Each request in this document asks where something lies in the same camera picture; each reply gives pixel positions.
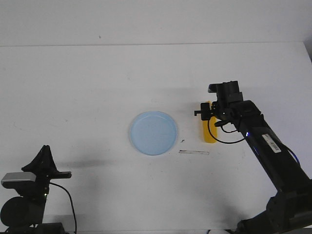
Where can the clear tape strip on table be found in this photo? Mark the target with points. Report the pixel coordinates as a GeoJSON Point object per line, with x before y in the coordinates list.
{"type": "Point", "coordinates": [192, 152]}

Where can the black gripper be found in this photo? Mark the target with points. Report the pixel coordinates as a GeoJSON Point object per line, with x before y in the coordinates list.
{"type": "Point", "coordinates": [227, 93]}
{"type": "Point", "coordinates": [39, 164]}

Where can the light blue round plate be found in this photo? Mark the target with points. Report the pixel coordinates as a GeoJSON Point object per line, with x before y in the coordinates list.
{"type": "Point", "coordinates": [153, 133]}

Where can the yellow corn cob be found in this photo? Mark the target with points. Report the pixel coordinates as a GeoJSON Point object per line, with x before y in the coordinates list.
{"type": "Point", "coordinates": [206, 135]}

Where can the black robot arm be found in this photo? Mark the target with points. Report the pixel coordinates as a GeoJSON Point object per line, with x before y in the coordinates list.
{"type": "Point", "coordinates": [291, 207]}
{"type": "Point", "coordinates": [24, 213]}

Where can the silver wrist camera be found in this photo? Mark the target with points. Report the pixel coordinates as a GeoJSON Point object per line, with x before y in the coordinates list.
{"type": "Point", "coordinates": [18, 180]}

